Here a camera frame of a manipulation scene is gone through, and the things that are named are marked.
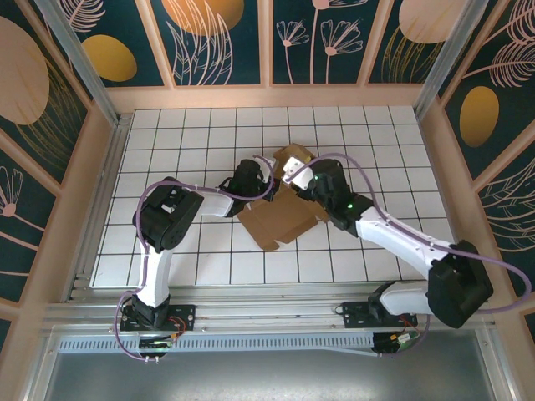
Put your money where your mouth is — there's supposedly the pale circle grass wall panel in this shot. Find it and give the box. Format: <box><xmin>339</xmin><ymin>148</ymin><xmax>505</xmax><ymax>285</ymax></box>
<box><xmin>366</xmin><ymin>0</ymin><xmax>476</xmax><ymax>84</ymax></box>

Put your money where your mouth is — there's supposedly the grey slotted cable duct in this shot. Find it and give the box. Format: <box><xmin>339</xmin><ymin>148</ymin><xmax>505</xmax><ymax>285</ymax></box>
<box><xmin>56</xmin><ymin>332</ymin><xmax>377</xmax><ymax>357</ymax></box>

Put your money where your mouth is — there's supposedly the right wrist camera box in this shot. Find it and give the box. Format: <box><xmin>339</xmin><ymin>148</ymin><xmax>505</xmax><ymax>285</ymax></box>
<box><xmin>281</xmin><ymin>153</ymin><xmax>315</xmax><ymax>190</ymax></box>

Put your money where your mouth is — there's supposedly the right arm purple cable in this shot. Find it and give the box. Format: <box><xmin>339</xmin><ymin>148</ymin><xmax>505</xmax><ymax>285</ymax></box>
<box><xmin>283</xmin><ymin>153</ymin><xmax>534</xmax><ymax>359</ymax></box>

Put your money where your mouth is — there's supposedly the aluminium corner post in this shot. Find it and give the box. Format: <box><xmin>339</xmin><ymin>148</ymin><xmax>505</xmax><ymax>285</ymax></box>
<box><xmin>33</xmin><ymin>0</ymin><xmax>125</xmax><ymax>126</ymax></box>
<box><xmin>413</xmin><ymin>0</ymin><xmax>502</xmax><ymax>120</ymax></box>

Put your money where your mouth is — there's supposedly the branch and yellow oval panel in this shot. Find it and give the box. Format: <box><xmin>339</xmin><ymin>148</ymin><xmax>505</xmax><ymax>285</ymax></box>
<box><xmin>436</xmin><ymin>0</ymin><xmax>535</xmax><ymax>183</ymax></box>

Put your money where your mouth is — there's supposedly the large pale circle wall panel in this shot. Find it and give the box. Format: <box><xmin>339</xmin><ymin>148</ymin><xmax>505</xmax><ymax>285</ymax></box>
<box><xmin>0</xmin><ymin>14</ymin><xmax>92</xmax><ymax>187</ymax></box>

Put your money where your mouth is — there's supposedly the pink flowers wall panel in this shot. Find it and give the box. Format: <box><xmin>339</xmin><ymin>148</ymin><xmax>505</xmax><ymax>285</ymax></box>
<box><xmin>271</xmin><ymin>0</ymin><xmax>380</xmax><ymax>86</ymax></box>

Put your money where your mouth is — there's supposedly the feather and yellow oval panel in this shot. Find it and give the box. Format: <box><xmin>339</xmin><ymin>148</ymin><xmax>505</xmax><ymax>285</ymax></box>
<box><xmin>62</xmin><ymin>0</ymin><xmax>175</xmax><ymax>89</ymax></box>

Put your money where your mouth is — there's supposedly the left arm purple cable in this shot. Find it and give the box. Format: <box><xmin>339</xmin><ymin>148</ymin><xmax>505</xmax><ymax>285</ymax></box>
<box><xmin>113</xmin><ymin>154</ymin><xmax>277</xmax><ymax>363</ymax></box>

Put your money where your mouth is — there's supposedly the small black controller board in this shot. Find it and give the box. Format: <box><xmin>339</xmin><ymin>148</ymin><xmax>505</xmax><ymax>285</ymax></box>
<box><xmin>373</xmin><ymin>332</ymin><xmax>421</xmax><ymax>356</ymax></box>
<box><xmin>137</xmin><ymin>333</ymin><xmax>179</xmax><ymax>356</ymax></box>

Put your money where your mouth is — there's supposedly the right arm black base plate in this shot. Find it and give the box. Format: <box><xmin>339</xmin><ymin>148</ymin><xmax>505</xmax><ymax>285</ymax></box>
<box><xmin>341</xmin><ymin>301</ymin><xmax>419</xmax><ymax>331</ymax></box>

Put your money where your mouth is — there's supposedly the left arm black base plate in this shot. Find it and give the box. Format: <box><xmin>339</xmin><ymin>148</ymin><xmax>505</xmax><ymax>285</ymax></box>
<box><xmin>120</xmin><ymin>303</ymin><xmax>197</xmax><ymax>334</ymax></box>

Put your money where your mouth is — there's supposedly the single flower wall panel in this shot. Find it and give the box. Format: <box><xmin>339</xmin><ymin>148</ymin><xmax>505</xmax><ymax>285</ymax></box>
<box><xmin>0</xmin><ymin>127</ymin><xmax>59</xmax><ymax>304</ymax></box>

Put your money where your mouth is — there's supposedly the brown paper box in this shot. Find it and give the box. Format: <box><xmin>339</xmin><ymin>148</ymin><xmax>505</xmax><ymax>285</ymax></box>
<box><xmin>237</xmin><ymin>144</ymin><xmax>331</xmax><ymax>251</ymax></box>

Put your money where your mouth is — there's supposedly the grey metal sheet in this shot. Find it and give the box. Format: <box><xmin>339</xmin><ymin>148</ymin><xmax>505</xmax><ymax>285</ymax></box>
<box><xmin>41</xmin><ymin>329</ymin><xmax>501</xmax><ymax>401</ymax></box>

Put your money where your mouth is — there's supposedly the long aluminium base rail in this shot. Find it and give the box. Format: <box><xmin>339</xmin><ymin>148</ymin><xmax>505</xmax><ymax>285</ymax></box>
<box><xmin>43</xmin><ymin>283</ymin><xmax>497</xmax><ymax>335</ymax></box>

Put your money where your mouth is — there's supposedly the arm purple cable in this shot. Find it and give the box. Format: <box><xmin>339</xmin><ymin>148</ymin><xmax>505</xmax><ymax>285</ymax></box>
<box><xmin>113</xmin><ymin>154</ymin><xmax>277</xmax><ymax>363</ymax></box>
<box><xmin>283</xmin><ymin>153</ymin><xmax>534</xmax><ymax>359</ymax></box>

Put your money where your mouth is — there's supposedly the aluminium side rail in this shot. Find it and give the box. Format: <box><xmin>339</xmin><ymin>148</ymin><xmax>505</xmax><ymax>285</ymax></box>
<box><xmin>69</xmin><ymin>110</ymin><xmax>133</xmax><ymax>302</ymax></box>

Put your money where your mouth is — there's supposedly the pink feathers wall panel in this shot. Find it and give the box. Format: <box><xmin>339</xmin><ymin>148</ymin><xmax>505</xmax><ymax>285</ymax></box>
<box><xmin>474</xmin><ymin>154</ymin><xmax>535</xmax><ymax>300</ymax></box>

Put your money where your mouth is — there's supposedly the orange circle leaf wall panel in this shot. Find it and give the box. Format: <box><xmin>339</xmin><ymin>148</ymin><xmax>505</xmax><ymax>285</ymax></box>
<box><xmin>148</xmin><ymin>0</ymin><xmax>268</xmax><ymax>88</ymax></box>

